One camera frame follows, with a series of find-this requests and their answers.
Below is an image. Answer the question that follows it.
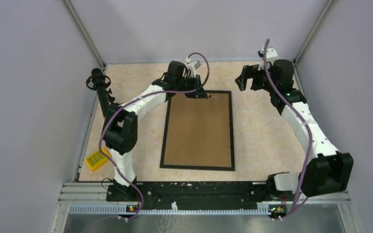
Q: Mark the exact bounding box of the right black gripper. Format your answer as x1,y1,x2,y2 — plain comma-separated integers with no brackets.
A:
235,61,276,94

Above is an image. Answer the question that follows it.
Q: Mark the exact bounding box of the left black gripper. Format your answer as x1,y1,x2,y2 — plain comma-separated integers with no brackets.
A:
175,74,208,99

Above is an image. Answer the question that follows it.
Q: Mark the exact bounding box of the black picture frame brown backing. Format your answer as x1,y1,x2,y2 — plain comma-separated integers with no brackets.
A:
160,90,235,171

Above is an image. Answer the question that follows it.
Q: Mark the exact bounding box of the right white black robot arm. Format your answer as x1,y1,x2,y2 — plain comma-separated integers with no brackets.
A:
235,59,354,200

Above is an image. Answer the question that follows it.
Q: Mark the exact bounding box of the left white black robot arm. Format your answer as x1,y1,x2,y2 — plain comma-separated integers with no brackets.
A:
101,58,209,201

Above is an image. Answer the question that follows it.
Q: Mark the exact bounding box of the black microphone orange tip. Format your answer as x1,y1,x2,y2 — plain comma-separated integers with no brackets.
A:
85,68,112,117

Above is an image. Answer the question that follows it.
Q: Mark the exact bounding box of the yellow screw bit box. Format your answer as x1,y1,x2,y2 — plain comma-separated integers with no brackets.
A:
85,150,109,172

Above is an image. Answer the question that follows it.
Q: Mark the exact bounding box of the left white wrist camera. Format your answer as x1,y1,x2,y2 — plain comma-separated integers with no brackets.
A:
186,58,201,78

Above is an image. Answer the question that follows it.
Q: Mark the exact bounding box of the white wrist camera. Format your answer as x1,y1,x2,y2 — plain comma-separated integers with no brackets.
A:
258,47,278,70
186,58,201,78

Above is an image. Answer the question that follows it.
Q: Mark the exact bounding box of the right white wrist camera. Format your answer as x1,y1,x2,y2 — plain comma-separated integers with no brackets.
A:
258,47,278,70

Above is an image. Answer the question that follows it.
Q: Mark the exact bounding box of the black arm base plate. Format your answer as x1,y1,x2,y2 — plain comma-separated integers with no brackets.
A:
106,181,294,202

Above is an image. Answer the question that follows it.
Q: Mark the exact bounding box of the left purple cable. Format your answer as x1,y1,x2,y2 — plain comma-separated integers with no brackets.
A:
98,52,210,222

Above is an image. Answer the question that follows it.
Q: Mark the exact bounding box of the white slotted cable duct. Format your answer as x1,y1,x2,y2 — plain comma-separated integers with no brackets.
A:
68,203,271,216

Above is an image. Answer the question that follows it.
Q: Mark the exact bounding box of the aluminium front rail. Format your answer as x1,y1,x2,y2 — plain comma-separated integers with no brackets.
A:
58,183,351,203

